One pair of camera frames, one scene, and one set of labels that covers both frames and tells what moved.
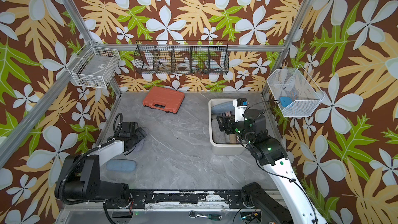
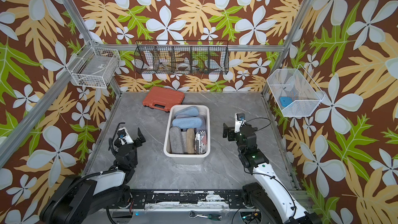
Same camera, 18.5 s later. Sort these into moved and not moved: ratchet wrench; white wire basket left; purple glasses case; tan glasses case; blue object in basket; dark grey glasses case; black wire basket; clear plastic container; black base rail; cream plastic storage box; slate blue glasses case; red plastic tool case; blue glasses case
Moved: tan glasses case; dark grey glasses case; slate blue glasses case; blue glasses case; purple glasses case; cream plastic storage box
Not moved: ratchet wrench; white wire basket left; black base rail; blue object in basket; red plastic tool case; clear plastic container; black wire basket
